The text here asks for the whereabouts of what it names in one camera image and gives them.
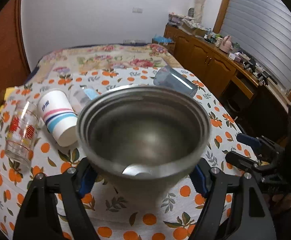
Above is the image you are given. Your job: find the dark blue translucent cup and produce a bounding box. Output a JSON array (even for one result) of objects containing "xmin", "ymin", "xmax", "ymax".
[{"xmin": 153, "ymin": 66, "xmax": 198, "ymax": 98}]

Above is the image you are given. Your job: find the white wall switch plate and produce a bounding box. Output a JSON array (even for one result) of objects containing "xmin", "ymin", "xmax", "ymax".
[{"xmin": 132, "ymin": 7, "xmax": 143, "ymax": 14}]

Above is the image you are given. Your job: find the wooden sideboard cabinet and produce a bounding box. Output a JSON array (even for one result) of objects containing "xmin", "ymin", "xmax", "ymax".
[{"xmin": 164, "ymin": 25, "xmax": 288, "ymax": 112}]

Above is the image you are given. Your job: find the wall power strip outlet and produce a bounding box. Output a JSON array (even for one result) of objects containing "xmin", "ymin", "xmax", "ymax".
[{"xmin": 123, "ymin": 40, "xmax": 146, "ymax": 46}]

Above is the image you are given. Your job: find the cluttered stack of boxes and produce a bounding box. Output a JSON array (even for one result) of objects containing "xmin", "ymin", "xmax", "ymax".
[{"xmin": 168, "ymin": 13, "xmax": 209, "ymax": 37}]

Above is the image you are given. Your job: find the white striped paper cup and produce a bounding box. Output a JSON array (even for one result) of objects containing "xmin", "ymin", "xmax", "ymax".
[{"xmin": 37, "ymin": 89, "xmax": 78, "ymax": 147}]

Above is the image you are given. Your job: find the grey window blind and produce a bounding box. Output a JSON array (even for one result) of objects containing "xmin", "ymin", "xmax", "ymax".
[{"xmin": 220, "ymin": 0, "xmax": 291, "ymax": 90}]

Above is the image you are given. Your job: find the clear frosted plastic cup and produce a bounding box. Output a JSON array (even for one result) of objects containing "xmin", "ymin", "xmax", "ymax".
[{"xmin": 69, "ymin": 86, "xmax": 99, "ymax": 114}]

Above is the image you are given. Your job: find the orange print tablecloth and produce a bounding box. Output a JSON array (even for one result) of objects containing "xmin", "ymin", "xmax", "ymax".
[{"xmin": 0, "ymin": 65, "xmax": 259, "ymax": 240}]

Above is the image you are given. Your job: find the glass with red print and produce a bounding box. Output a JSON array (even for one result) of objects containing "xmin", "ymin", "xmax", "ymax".
[{"xmin": 5, "ymin": 101, "xmax": 40, "ymax": 168}]

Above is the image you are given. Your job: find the wooden louvered wardrobe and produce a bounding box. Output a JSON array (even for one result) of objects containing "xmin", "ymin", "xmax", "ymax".
[{"xmin": 0, "ymin": 0, "xmax": 31, "ymax": 93}]

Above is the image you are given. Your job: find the cream insulated steel cup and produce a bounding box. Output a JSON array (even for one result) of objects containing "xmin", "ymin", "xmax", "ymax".
[{"xmin": 77, "ymin": 86, "xmax": 211, "ymax": 202}]

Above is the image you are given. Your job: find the blue tissue box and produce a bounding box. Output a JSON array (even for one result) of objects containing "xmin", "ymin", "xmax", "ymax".
[{"xmin": 152, "ymin": 36, "xmax": 174, "ymax": 46}]

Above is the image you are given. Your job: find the pink kettle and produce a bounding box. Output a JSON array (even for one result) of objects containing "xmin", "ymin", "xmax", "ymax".
[{"xmin": 219, "ymin": 35, "xmax": 233, "ymax": 54}]

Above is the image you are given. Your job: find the floral bed quilt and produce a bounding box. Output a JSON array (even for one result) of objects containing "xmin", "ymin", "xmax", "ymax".
[{"xmin": 31, "ymin": 43, "xmax": 182, "ymax": 82}]

